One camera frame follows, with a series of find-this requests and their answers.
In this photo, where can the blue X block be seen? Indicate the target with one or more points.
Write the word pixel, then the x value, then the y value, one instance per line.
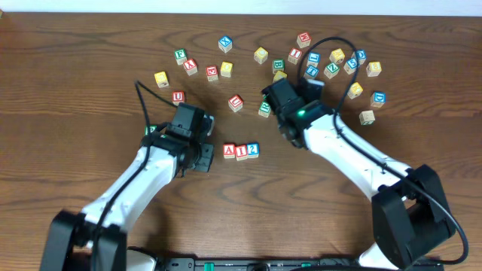
pixel 225 44

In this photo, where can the red U block centre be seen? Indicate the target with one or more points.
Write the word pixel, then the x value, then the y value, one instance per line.
pixel 235 103

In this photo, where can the red u block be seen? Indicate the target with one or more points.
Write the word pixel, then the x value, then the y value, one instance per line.
pixel 178 97
pixel 235 103

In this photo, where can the blue 2 block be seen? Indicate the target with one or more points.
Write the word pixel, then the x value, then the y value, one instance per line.
pixel 253 150

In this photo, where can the red H block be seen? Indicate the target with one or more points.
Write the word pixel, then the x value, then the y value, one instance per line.
pixel 303 39

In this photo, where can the green R block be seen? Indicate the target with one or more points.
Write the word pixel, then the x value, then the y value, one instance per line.
pixel 264 109

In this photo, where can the blue 5 block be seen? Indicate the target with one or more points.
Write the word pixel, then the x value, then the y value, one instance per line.
pixel 350 66

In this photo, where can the blue D block upper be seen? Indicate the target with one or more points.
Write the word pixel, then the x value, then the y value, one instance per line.
pixel 360 55

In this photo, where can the red Q block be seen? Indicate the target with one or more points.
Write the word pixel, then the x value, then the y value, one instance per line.
pixel 212 73

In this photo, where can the red i block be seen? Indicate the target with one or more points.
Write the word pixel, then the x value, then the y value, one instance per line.
pixel 241 152
pixel 294 56

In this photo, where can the blue T block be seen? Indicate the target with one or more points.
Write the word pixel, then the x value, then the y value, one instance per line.
pixel 311 72

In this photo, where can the green 7 block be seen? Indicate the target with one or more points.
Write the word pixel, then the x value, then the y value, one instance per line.
pixel 366 117

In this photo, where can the yellow block top middle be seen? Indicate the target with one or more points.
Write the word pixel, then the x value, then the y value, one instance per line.
pixel 261 55

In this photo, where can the green F block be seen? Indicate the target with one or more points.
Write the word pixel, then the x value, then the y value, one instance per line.
pixel 180 56

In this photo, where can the green Z block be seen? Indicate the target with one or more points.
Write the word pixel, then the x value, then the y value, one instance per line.
pixel 331 70

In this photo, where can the blue D block lower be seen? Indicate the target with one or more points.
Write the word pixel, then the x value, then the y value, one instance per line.
pixel 378 99

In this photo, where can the red U block left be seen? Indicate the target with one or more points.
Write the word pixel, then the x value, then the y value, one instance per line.
pixel 178 97

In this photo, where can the yellow block centre upper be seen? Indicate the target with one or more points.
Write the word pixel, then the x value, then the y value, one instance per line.
pixel 279 75

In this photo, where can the blue L block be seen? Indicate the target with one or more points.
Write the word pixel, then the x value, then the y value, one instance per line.
pixel 313 59

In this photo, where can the yellow block beside Q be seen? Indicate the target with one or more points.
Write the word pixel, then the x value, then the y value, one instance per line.
pixel 226 69

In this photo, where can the blue d block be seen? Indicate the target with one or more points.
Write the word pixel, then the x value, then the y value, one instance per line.
pixel 378 99
pixel 360 55

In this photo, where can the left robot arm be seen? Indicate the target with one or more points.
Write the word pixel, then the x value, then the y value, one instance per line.
pixel 96 237

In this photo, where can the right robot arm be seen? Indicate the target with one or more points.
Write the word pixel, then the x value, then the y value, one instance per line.
pixel 410 213

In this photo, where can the green J block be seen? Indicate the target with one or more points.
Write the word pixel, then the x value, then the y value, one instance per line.
pixel 150 129

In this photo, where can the yellow block far left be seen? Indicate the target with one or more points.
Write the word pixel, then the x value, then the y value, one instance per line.
pixel 161 79

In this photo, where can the yellow block with animal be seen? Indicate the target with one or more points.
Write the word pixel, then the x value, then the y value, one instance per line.
pixel 337 56

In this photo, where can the yellow B block far right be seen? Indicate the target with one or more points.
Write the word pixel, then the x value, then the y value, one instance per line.
pixel 373 69

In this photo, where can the red X block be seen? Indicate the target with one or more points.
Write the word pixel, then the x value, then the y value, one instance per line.
pixel 190 67

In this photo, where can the green B block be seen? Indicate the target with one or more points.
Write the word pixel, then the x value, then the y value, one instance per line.
pixel 278 65

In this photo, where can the red A block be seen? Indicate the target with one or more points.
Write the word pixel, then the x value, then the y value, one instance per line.
pixel 229 151

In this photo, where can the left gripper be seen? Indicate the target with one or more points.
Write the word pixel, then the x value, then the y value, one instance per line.
pixel 205 158

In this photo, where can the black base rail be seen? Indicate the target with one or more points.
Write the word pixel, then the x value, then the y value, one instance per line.
pixel 190 264

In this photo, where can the yellow block right lower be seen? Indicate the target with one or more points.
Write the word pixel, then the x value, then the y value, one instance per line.
pixel 355 90

